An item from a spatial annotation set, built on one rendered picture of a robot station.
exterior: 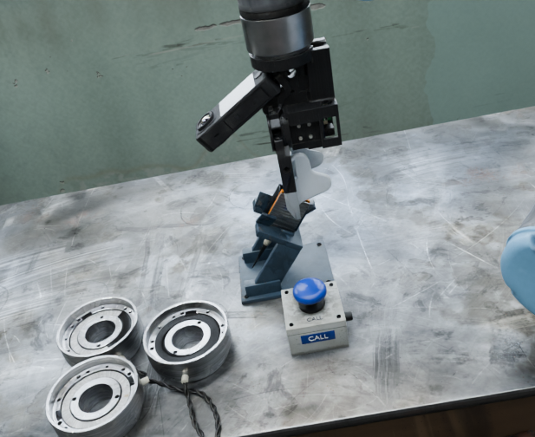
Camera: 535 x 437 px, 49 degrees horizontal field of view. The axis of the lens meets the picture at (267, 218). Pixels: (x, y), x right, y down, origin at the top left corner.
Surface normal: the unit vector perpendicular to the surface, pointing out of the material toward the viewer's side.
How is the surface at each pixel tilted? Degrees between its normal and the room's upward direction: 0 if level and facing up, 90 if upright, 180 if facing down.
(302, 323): 0
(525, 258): 97
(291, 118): 90
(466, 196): 0
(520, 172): 0
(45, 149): 90
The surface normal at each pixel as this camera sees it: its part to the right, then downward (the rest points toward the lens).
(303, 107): -0.17, -0.80
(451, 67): 0.07, 0.56
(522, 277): -0.61, 0.63
